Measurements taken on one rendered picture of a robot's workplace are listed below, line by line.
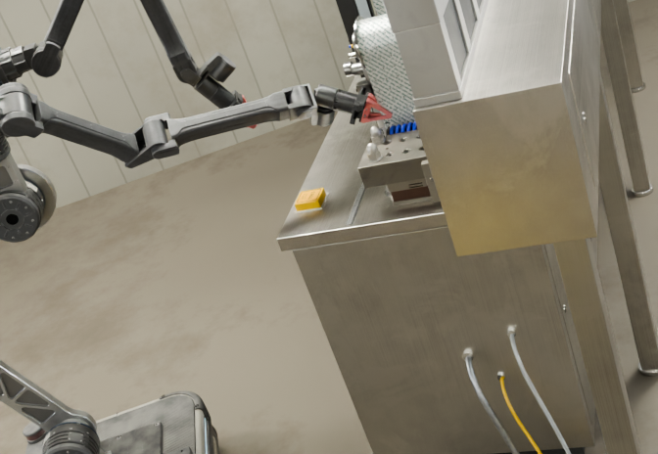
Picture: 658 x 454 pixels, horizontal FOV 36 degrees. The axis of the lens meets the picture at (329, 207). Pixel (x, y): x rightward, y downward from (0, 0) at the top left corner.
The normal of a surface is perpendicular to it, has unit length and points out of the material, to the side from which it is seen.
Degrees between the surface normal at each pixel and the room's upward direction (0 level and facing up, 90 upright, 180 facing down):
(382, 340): 90
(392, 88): 90
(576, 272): 90
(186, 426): 0
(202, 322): 0
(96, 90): 90
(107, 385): 0
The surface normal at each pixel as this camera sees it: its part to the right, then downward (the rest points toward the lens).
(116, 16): 0.13, 0.43
